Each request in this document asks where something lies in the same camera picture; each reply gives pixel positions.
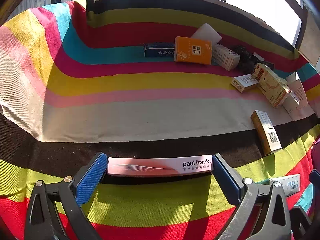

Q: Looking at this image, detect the white tall box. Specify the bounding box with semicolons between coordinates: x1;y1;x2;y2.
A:
212;43;240;71

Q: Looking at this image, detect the dark blue box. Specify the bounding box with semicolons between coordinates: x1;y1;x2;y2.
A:
144;43;175;57

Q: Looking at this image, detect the white blue small box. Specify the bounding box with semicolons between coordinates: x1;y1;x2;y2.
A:
269;174;301;197

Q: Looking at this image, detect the white foam block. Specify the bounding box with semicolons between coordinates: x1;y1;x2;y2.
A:
191;23;222;45

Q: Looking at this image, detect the yellow green medicine box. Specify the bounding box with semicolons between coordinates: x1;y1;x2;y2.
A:
251;63;291;108

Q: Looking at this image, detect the orange small box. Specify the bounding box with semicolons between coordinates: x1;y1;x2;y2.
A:
174;36;212;65

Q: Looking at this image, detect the pink white paul frank box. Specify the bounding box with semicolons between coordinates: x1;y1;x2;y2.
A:
106;154;213;177

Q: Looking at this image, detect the black sequin scrunchie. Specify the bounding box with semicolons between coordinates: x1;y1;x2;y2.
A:
232;45;261;74

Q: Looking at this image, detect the white pink leaflet box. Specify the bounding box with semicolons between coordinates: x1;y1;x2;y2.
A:
283;79;314;121

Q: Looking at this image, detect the rainbow striped cloth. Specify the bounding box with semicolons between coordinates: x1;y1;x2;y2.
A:
1;0;319;239

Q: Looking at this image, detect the gold qr code box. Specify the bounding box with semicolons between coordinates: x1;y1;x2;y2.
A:
251;109;282;155

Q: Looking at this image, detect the white gold dental box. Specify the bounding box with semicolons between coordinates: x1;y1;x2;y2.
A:
231;74;258;93

